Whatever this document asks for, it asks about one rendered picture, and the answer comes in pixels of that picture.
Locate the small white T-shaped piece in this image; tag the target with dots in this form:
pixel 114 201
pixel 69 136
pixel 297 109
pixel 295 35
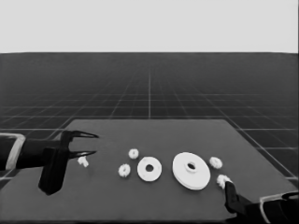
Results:
pixel 82 161

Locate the large thick white disc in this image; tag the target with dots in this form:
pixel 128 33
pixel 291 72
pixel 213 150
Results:
pixel 183 178

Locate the white round carrier with pins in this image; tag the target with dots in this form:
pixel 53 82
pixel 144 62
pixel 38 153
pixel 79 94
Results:
pixel 141 170

